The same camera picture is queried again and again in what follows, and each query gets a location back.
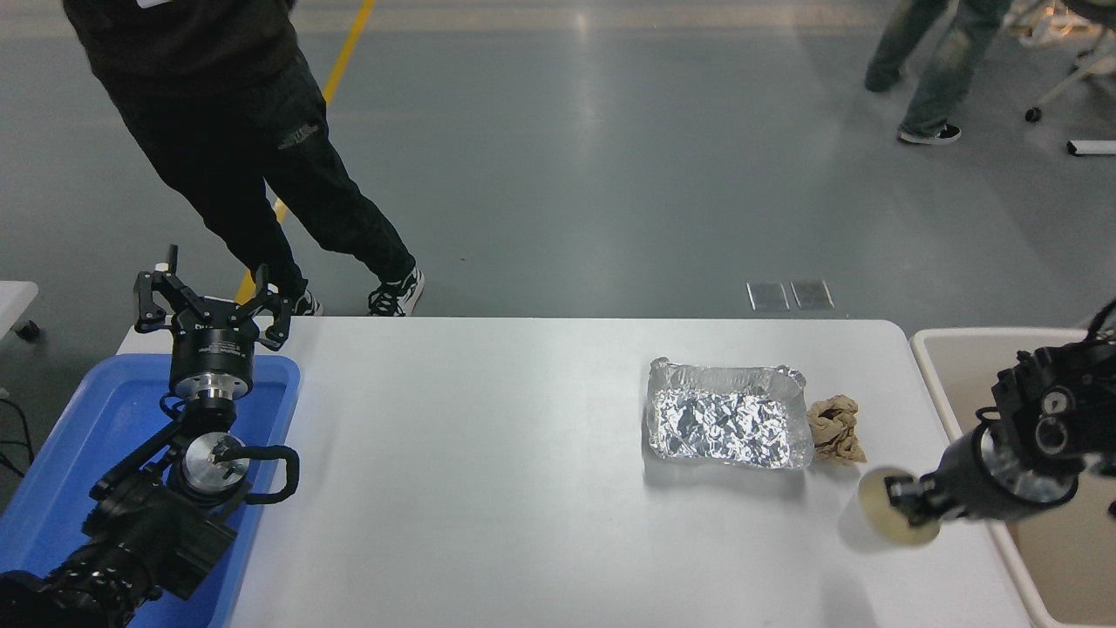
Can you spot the black caster wheel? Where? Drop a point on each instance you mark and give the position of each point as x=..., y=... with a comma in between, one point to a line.
x=28, y=331

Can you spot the white floor bar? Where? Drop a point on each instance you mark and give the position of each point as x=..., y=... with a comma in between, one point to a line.
x=1092, y=147

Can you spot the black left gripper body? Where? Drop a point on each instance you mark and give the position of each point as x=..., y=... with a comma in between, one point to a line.
x=212, y=344

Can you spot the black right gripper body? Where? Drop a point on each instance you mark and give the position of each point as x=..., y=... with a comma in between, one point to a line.
x=959, y=480

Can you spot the person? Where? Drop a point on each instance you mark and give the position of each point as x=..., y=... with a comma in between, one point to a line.
x=942, y=78
x=218, y=131

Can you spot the white paper cup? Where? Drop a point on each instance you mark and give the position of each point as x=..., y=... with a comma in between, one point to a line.
x=876, y=510

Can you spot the silver foil tray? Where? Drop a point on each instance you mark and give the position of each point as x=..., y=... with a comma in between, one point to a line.
x=728, y=419

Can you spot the metal floor plate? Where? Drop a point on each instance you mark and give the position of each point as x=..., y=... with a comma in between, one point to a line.
x=768, y=295
x=813, y=293

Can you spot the crumpled tan paper ball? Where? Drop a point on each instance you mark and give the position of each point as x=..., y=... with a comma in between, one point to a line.
x=835, y=427

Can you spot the blue plastic tray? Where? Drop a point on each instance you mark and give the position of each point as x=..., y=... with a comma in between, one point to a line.
x=78, y=419

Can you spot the large pale bin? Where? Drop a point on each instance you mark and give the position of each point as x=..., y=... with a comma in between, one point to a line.
x=959, y=375

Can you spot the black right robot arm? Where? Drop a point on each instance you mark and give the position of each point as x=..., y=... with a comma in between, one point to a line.
x=1059, y=401

